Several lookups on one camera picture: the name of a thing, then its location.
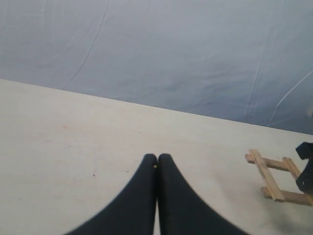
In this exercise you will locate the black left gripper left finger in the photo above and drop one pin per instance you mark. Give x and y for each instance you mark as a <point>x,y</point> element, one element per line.
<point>132,211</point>

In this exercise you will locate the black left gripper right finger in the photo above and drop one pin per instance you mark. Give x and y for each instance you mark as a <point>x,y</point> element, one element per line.
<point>181,210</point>

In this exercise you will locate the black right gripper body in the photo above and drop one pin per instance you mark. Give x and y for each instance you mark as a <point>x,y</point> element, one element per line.
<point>305,179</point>

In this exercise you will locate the short wood block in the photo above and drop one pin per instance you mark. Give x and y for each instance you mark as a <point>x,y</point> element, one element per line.
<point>292,168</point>

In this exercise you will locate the upright-lying wood strip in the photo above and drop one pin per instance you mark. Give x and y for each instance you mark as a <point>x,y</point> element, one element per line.
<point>269,180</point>

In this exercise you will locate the horizontal wood strip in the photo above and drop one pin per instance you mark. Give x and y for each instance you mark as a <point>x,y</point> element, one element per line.
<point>279,165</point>

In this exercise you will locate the wood strip with holes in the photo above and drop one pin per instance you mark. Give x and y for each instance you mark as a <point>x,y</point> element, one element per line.
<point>290,197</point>

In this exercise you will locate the grey backdrop cloth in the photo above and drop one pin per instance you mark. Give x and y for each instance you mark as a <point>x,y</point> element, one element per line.
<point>243,60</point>

